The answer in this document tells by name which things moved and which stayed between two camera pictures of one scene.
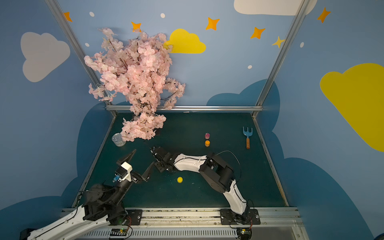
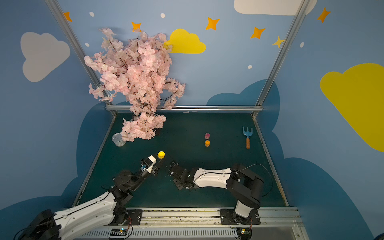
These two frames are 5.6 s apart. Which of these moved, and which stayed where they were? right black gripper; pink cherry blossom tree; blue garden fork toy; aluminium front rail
Moved: right black gripper
Stayed: blue garden fork toy; pink cherry blossom tree; aluminium front rail
